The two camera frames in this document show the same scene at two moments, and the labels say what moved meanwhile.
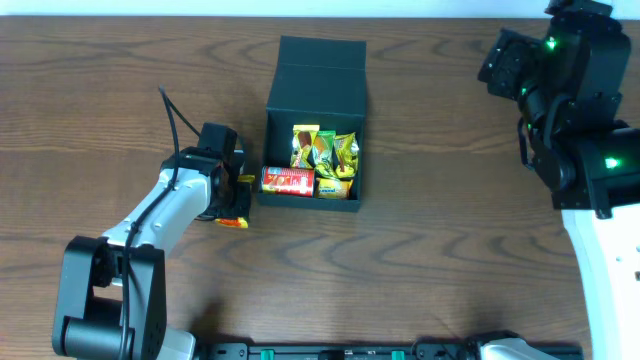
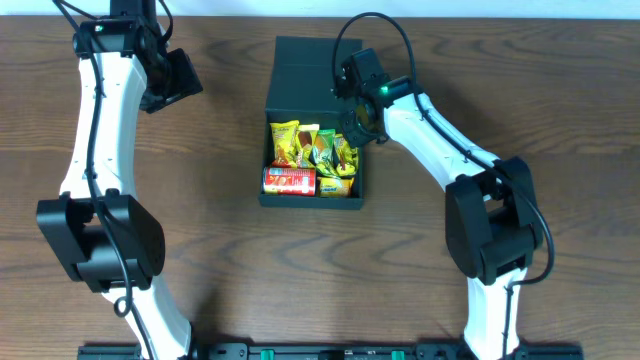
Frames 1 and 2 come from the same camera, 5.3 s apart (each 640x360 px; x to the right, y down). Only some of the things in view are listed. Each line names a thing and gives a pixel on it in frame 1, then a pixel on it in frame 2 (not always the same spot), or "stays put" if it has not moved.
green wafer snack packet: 320,157 stays put
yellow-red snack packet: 241,222 to 284,134
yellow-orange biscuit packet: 330,188 stays put
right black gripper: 512,54 to 356,139
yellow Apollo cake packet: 303,136 stays put
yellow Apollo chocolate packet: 346,155 stays put
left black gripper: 243,209 to 188,82
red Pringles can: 288,181 stays put
